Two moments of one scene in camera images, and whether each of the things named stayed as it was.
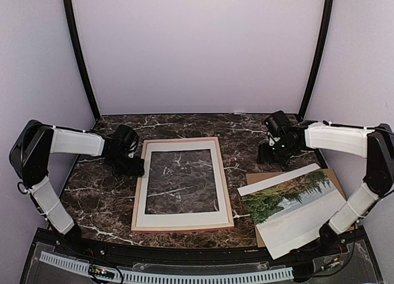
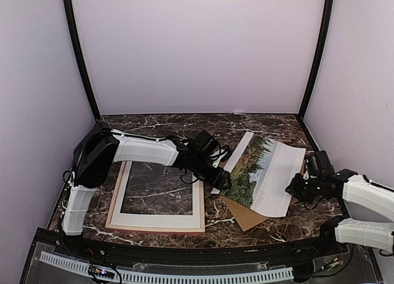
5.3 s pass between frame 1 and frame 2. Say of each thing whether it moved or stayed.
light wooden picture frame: moved
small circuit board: stayed
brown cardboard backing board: moved
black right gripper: moved
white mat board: moved
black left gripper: moved
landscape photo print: moved
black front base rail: stayed
